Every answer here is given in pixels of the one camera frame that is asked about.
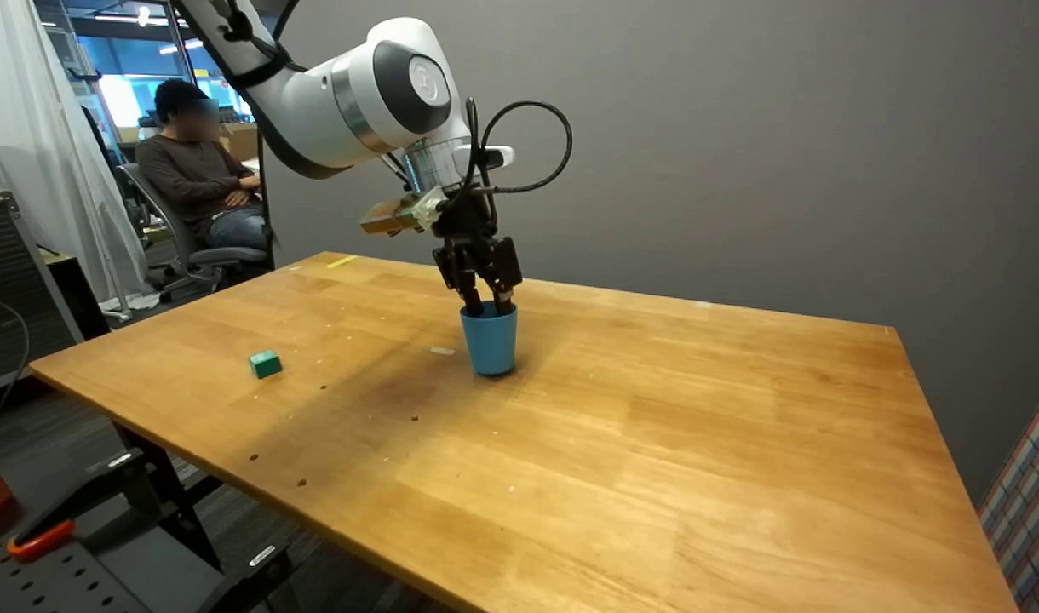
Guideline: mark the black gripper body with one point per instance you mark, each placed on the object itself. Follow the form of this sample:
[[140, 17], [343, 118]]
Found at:
[[468, 215]]

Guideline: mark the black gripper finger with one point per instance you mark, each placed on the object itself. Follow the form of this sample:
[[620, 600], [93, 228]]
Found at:
[[502, 267], [458, 275]]

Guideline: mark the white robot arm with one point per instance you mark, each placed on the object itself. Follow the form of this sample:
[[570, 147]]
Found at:
[[350, 103]]

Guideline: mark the light blue cup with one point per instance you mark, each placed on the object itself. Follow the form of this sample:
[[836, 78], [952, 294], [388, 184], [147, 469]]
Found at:
[[492, 339]]

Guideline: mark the green block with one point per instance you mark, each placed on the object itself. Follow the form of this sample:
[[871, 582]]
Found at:
[[267, 365]]

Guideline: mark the grey office chair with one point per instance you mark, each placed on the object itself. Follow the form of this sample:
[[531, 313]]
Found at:
[[207, 267]]

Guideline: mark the seated person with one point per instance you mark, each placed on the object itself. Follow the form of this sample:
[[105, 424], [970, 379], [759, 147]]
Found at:
[[197, 170]]

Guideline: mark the black table leg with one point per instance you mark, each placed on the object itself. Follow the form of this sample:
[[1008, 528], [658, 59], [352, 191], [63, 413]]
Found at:
[[173, 497]]

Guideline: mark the white curtain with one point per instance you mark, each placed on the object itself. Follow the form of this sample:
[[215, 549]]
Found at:
[[53, 147]]

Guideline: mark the black cabinet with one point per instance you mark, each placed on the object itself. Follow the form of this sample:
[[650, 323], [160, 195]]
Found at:
[[7, 294]]

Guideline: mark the black perforated pegboard plate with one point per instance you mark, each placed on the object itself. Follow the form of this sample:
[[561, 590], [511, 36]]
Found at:
[[97, 580]]

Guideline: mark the striped plaid fabric panel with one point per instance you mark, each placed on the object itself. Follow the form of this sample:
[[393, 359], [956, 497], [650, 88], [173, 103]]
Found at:
[[1030, 512]]

